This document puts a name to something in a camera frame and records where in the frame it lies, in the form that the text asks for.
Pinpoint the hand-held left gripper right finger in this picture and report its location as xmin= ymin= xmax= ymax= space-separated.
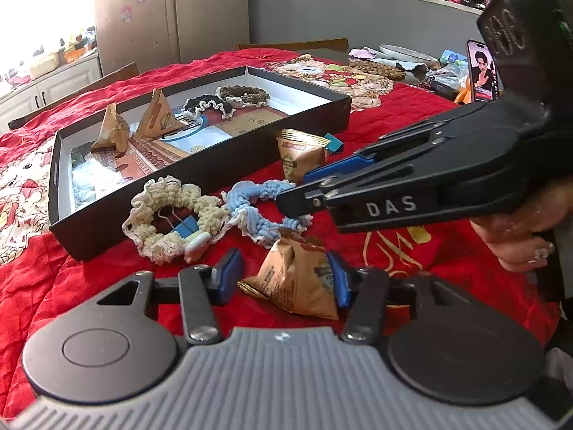
xmin=326 ymin=250 xmax=477 ymax=345

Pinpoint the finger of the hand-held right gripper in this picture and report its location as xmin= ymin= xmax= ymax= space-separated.
xmin=276 ymin=163 xmax=417 ymax=218
xmin=303 ymin=114 xmax=448 ymax=184

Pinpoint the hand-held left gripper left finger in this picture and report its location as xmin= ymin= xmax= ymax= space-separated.
xmin=96 ymin=247 xmax=245 ymax=345

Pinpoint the brown triangular snack packet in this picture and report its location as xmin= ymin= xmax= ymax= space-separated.
xmin=237 ymin=228 xmax=340 ymax=321
xmin=134 ymin=89 xmax=185 ymax=140
xmin=91 ymin=104 xmax=131 ymax=152
xmin=275 ymin=128 xmax=332 ymax=184

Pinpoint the blue knitted scrunchie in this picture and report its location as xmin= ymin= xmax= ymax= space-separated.
xmin=221 ymin=180 xmax=313 ymax=249

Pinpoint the cream knitted scrunchie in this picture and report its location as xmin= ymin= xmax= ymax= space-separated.
xmin=123 ymin=176 xmax=229 ymax=264

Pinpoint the blue binder clip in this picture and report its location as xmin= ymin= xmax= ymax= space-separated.
xmin=154 ymin=204 xmax=200 ymax=240

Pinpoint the black shallow box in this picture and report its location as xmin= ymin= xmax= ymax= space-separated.
xmin=48 ymin=66 xmax=352 ymax=263

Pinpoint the brown speckled scrunchie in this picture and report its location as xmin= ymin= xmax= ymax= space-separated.
xmin=216 ymin=84 xmax=271 ymax=108

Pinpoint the black scrunchie white lace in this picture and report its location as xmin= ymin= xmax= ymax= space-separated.
xmin=181 ymin=96 xmax=234 ymax=121

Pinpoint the person's right hand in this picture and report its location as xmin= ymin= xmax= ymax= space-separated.
xmin=470 ymin=179 xmax=573 ymax=274

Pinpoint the smartphone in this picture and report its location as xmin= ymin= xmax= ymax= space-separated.
xmin=466 ymin=39 xmax=504 ymax=104

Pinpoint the brown beaded mat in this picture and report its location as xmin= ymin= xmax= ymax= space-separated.
xmin=347 ymin=60 xmax=407 ymax=82

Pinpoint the dark wooden chair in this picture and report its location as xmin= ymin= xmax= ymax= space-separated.
xmin=8 ymin=63 xmax=139 ymax=130
xmin=236 ymin=38 xmax=350 ymax=53

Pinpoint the white plate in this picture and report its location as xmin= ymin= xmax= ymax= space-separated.
xmin=379 ymin=44 xmax=439 ymax=64

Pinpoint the illustrated book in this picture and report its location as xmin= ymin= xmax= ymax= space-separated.
xmin=71 ymin=99 xmax=289 ymax=213

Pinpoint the red printed blanket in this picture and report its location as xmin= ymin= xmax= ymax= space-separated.
xmin=0 ymin=49 xmax=560 ymax=408

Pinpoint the beige two-door fridge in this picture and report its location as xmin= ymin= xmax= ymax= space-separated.
xmin=95 ymin=0 xmax=250 ymax=77

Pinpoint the white kitchen cabinet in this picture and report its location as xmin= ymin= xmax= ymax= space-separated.
xmin=0 ymin=51 xmax=103 ymax=119

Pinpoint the beige plastic container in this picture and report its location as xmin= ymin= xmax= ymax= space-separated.
xmin=28 ymin=52 xmax=61 ymax=79

